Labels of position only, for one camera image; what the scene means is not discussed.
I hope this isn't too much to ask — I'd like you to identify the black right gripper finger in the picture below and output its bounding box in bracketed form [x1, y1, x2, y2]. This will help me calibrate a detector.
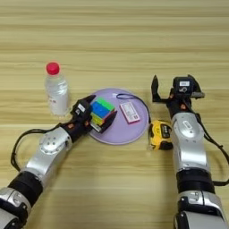
[187, 73, 203, 93]
[150, 74, 171, 105]

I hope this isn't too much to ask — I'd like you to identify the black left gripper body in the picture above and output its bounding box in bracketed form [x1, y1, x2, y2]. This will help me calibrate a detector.
[67, 114, 94, 141]

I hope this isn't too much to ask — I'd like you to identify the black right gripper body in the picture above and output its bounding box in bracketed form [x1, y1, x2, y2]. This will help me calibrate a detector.
[165, 89, 206, 118]

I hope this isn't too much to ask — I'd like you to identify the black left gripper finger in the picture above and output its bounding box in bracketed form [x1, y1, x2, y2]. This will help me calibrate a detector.
[77, 94, 98, 104]
[89, 110, 118, 134]

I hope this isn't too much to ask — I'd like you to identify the multicolour puzzle cube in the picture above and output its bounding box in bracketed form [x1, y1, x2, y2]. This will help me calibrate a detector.
[89, 97, 116, 127]

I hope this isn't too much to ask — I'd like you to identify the black tape measure wrist strap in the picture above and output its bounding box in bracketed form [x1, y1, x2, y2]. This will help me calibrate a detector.
[115, 93, 152, 124]

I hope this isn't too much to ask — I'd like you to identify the purple round plate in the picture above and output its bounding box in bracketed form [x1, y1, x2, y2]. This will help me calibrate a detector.
[88, 88, 150, 146]

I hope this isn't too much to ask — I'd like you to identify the clear bottle with red cap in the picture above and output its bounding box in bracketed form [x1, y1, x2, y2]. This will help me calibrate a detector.
[44, 62, 72, 117]

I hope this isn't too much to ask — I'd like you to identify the yellow black tape measure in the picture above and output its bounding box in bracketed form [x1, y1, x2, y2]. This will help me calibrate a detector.
[148, 119, 174, 151]

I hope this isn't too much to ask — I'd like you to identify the black labelled box left gripper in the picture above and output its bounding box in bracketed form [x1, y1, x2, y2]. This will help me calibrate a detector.
[70, 99, 92, 120]

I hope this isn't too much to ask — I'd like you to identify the black labelled box gripper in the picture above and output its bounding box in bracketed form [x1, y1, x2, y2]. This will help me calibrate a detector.
[70, 99, 92, 120]
[173, 76, 196, 97]

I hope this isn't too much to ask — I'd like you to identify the black labelled box right gripper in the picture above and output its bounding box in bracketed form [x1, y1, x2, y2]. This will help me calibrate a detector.
[173, 76, 196, 97]

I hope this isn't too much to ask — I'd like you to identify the small pink white card box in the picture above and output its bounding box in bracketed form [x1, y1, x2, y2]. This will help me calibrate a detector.
[119, 101, 141, 125]

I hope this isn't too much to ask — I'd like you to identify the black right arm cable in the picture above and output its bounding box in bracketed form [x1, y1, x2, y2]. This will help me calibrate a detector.
[195, 111, 229, 188]

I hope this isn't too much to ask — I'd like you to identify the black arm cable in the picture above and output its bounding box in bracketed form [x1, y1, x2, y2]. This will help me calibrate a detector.
[10, 123, 65, 173]
[195, 111, 229, 188]

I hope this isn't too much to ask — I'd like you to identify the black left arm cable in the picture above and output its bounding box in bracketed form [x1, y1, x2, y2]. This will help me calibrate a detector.
[10, 123, 65, 173]

